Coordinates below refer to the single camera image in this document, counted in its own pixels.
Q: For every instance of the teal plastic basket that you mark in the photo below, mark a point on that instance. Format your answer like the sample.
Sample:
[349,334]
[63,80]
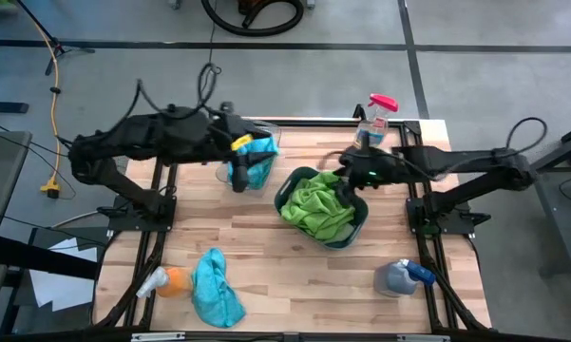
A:
[294,176]

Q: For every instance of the blue microfiber towel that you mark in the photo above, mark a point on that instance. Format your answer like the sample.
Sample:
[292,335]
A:
[266,145]
[261,176]
[216,290]

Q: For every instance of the green microfiber towel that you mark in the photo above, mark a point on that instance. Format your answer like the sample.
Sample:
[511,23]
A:
[330,230]
[313,204]

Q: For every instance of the black table edge clamp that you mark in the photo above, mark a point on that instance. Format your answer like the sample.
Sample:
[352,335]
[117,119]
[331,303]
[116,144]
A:
[359,113]
[227,108]

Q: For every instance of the black tripod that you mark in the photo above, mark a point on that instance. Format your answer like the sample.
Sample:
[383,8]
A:
[38,24]

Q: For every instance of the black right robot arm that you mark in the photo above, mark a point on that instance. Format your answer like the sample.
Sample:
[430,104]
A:
[456,157]

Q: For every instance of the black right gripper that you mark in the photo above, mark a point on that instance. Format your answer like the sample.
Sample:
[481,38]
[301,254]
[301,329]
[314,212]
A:
[370,164]

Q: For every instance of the black aluminium table frame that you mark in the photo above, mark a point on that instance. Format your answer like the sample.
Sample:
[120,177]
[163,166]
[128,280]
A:
[313,124]

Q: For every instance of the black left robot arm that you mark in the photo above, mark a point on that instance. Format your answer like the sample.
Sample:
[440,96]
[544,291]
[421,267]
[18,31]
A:
[147,138]

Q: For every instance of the silver frame bracket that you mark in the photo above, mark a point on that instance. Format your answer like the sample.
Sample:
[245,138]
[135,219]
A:
[157,337]
[423,338]

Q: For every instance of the clear plastic basket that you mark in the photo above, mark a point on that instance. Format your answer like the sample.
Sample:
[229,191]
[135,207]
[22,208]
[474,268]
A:
[223,176]

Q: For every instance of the grey side table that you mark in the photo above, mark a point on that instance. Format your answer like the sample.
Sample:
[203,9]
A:
[0,166]

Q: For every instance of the grey metal stand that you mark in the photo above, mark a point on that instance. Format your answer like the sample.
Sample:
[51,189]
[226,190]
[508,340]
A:
[558,218]

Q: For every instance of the clear spray bottle red trigger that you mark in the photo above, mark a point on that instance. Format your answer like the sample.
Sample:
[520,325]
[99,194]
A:
[373,128]

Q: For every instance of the orange spray bottle white trigger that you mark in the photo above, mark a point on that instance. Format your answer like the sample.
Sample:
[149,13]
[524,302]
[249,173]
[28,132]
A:
[176,282]

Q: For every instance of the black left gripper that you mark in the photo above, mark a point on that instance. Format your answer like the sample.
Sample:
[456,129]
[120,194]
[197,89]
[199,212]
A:
[228,130]

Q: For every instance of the white paper sheets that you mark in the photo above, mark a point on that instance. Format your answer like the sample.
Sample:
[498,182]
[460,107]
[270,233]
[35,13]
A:
[62,290]

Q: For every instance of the black floor bar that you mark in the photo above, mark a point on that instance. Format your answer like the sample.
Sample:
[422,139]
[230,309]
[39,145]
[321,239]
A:
[5,107]

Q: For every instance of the grey spray bottle blue trigger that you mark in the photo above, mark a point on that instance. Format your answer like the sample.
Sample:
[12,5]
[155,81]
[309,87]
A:
[392,280]

